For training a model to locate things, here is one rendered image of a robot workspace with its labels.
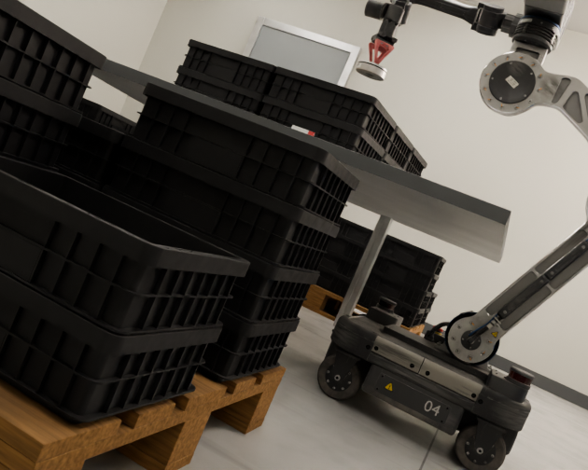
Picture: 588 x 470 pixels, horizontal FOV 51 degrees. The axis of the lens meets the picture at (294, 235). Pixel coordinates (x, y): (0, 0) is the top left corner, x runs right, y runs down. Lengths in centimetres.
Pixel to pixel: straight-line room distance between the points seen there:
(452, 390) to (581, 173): 378
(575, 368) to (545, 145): 178
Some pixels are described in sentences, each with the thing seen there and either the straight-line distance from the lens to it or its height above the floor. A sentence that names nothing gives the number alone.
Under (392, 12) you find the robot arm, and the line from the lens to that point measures 221.
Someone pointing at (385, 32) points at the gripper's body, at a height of 116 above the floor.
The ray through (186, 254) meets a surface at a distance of 77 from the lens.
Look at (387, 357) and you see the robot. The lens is 187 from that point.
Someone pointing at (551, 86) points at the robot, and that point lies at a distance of 213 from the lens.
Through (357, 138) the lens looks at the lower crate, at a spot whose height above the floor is 79.
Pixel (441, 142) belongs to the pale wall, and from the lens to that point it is 549.
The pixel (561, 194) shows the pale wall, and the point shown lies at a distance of 540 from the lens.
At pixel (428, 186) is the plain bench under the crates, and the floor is 68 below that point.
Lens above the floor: 46
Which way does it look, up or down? 1 degrees down
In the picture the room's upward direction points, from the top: 23 degrees clockwise
